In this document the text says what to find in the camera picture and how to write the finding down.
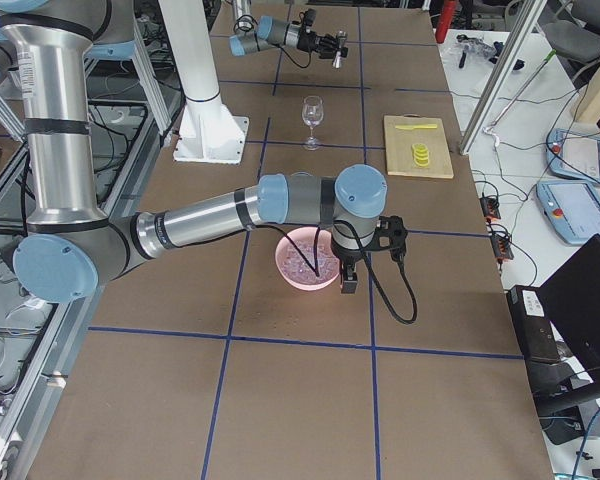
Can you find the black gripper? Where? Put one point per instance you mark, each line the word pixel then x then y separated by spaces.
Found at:
pixel 310 39
pixel 346 259

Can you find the steel double jigger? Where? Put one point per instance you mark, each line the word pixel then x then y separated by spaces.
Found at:
pixel 341 50

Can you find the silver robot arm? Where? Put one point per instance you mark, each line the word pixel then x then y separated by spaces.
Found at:
pixel 74 242
pixel 274 33

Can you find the pile of ice cubes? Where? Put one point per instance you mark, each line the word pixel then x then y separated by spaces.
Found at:
pixel 311 271

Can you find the clear wine glass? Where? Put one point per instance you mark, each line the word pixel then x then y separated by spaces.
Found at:
pixel 312 116

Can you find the pink bowl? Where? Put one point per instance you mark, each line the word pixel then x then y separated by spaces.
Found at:
pixel 305 259

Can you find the bamboo cutting board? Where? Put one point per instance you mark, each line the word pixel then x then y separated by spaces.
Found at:
pixel 399 151

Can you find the yellow plastic knife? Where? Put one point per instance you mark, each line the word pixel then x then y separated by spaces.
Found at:
pixel 412 127

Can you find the lemon slice back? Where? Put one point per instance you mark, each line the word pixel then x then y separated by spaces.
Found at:
pixel 420 146

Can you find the lemon slice front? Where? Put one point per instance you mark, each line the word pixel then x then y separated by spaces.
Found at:
pixel 422 162

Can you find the black laptop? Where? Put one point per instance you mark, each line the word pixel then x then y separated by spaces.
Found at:
pixel 569 302

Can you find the blue teach pendant near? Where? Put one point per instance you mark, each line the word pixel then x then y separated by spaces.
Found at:
pixel 572 208

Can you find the blue teach pendant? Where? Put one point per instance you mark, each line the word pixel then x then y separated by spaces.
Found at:
pixel 572 208
pixel 574 155

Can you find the blue teach pendant far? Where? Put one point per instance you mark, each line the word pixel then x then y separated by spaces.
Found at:
pixel 574 155

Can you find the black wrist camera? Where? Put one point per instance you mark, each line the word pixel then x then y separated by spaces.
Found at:
pixel 390 235
pixel 307 19

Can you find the white pedestal column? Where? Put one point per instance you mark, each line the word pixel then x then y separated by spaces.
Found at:
pixel 187 29

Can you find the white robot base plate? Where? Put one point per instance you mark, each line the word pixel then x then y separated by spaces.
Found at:
pixel 209 133

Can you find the aluminium frame post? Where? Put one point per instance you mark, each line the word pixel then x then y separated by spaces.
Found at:
pixel 528 16

